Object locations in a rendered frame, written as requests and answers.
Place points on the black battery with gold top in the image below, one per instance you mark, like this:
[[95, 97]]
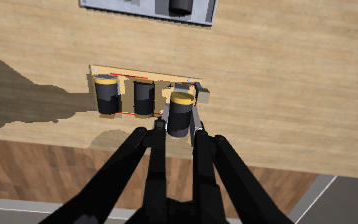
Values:
[[181, 7], [107, 95], [180, 110], [143, 99]]

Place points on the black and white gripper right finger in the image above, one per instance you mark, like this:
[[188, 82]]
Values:
[[251, 202]]

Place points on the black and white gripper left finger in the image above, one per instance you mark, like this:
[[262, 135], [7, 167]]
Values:
[[94, 203]]

